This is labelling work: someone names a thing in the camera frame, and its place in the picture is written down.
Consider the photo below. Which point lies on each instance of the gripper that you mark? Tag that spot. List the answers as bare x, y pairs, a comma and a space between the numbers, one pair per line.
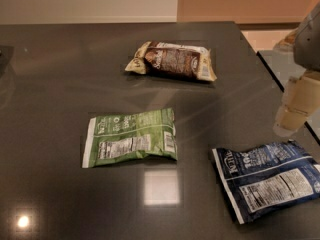
308, 45

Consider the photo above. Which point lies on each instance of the blue chip bag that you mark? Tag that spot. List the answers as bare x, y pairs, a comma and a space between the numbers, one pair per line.
267, 178

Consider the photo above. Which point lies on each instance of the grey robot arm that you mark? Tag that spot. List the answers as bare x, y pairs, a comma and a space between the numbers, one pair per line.
306, 47

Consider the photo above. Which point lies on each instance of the brown and cream chip bag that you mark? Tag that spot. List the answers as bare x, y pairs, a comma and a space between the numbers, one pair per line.
176, 60

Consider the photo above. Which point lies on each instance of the green jalapeno chip bag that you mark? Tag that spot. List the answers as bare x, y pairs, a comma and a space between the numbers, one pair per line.
118, 138

